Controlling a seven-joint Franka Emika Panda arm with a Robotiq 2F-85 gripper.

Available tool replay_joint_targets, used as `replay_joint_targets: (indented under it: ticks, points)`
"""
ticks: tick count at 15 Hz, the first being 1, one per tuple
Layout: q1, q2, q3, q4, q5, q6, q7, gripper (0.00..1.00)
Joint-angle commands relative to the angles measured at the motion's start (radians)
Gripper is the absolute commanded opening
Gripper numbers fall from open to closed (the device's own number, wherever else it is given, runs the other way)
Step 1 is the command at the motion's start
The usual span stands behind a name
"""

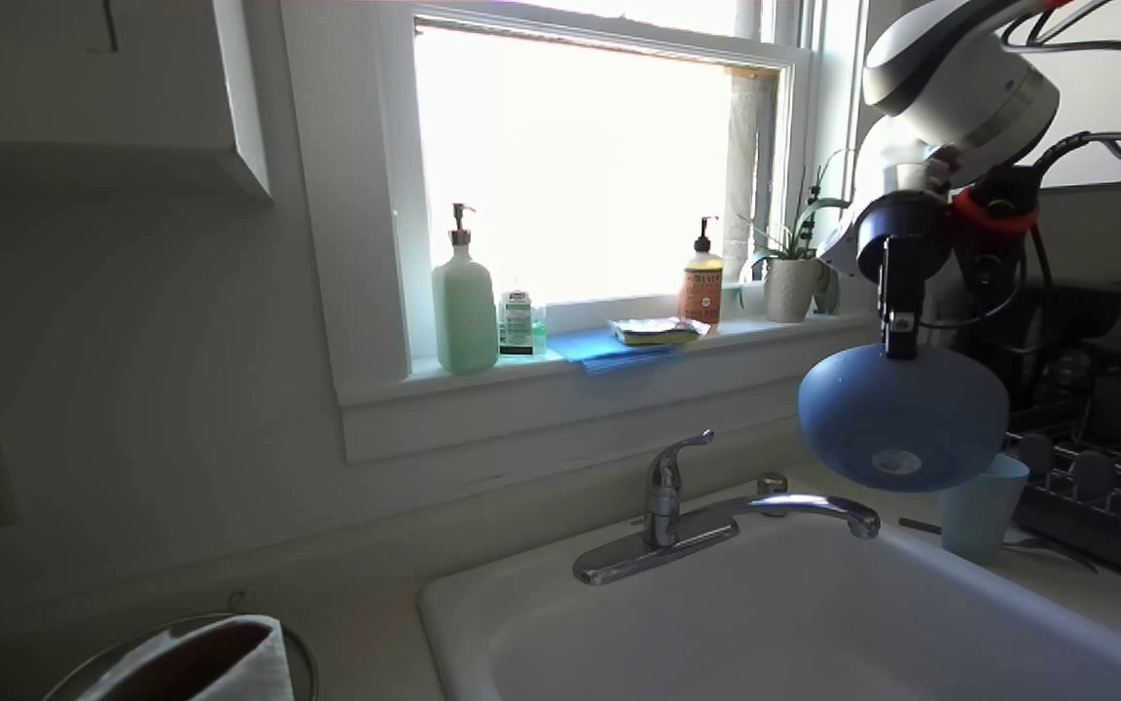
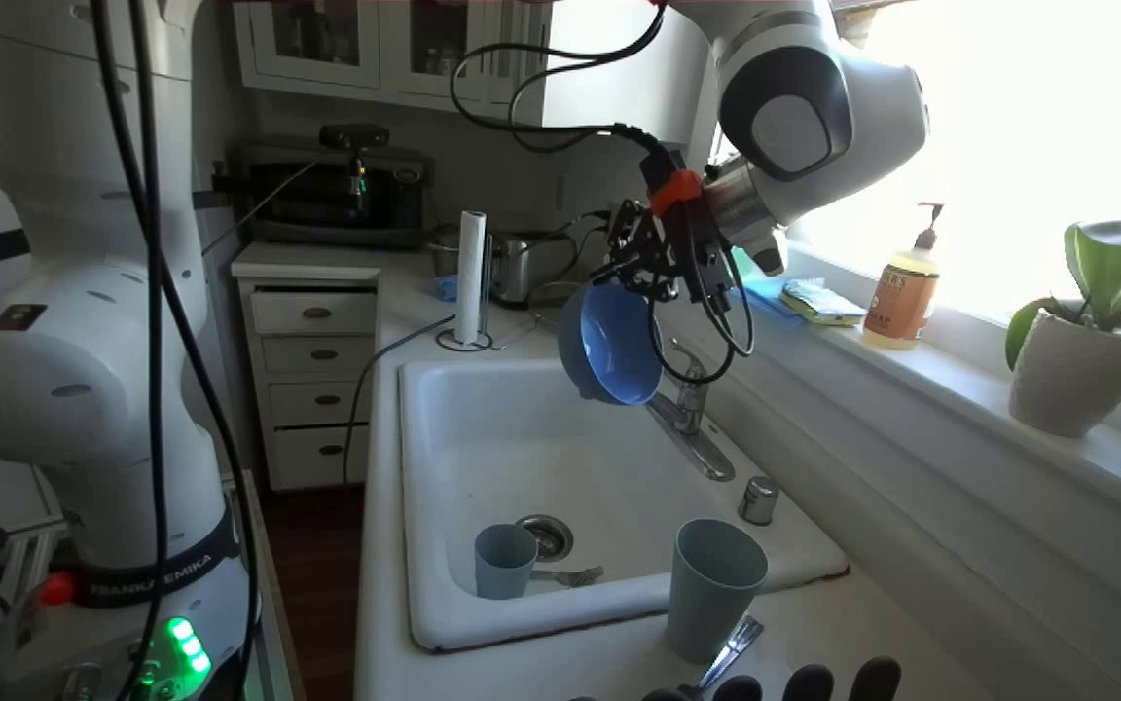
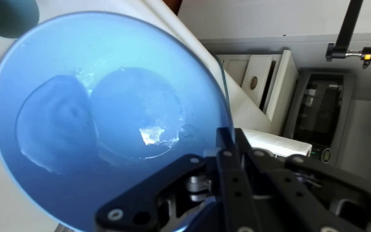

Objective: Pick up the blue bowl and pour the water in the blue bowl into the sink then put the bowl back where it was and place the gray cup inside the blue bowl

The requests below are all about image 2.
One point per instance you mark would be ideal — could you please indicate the amber soap dispenser bottle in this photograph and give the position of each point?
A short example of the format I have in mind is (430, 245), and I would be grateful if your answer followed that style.
(902, 302)

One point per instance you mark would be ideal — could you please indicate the chrome sink hole cap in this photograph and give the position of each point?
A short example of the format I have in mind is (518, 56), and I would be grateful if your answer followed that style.
(758, 500)

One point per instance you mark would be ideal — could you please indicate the glass door wall cabinet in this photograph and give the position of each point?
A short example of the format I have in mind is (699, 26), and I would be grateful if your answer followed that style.
(387, 53)

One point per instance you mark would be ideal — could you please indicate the green houseplant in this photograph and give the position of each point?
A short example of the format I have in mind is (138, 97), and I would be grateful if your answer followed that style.
(1101, 266)

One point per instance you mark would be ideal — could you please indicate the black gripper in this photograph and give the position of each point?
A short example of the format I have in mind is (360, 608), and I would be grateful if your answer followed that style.
(689, 245)

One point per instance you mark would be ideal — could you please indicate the white drawer cabinet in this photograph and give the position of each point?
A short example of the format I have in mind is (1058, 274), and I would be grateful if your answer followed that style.
(313, 376)

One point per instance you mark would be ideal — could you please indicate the metal spoon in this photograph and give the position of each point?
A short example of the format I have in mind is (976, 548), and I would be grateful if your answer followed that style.
(573, 572)

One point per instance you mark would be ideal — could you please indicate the green indicator light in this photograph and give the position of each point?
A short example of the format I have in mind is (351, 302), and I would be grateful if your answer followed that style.
(176, 649)

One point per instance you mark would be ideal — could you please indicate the black dish rack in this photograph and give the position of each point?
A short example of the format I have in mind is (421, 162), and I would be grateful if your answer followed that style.
(875, 682)

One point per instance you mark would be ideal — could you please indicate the blue bowl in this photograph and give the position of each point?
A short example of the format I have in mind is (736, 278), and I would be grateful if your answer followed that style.
(606, 352)

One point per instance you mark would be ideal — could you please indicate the pale yellow sponge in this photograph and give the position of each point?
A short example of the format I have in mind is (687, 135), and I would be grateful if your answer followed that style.
(824, 302)

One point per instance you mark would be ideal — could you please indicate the white wall cabinet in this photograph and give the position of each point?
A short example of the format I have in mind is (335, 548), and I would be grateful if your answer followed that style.
(684, 90)

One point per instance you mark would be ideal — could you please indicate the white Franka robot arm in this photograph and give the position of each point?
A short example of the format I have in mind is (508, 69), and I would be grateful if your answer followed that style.
(68, 376)

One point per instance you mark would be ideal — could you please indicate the tall light blue cup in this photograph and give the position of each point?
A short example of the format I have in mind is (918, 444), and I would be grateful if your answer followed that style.
(713, 589)

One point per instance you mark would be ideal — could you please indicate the small blue mug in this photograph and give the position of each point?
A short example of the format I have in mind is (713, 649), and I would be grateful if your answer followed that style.
(505, 565)

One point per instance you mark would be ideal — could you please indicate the black toaster oven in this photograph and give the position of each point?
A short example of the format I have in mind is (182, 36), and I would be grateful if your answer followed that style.
(327, 197)

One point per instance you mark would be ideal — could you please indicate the chrome faucet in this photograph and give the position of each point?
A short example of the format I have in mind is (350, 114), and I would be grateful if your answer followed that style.
(699, 443)

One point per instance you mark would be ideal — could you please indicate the steel pot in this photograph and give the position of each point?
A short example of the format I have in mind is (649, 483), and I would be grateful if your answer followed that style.
(514, 269)

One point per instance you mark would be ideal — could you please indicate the white window frame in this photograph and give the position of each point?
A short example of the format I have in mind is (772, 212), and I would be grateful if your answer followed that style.
(953, 370)

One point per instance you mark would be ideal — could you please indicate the metal sink drain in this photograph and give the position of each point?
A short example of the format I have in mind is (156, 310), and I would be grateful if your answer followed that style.
(549, 535)

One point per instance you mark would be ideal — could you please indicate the metal utensil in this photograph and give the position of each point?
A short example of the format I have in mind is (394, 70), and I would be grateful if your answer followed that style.
(736, 643)

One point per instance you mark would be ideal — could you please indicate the white kitchen sink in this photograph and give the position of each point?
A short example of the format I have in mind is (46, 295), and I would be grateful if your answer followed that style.
(547, 443)

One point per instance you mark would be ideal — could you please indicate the white plant pot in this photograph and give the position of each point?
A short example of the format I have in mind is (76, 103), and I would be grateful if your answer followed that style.
(1081, 376)

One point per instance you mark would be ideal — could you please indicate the blue cloth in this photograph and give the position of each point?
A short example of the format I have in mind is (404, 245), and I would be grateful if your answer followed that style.
(758, 278)

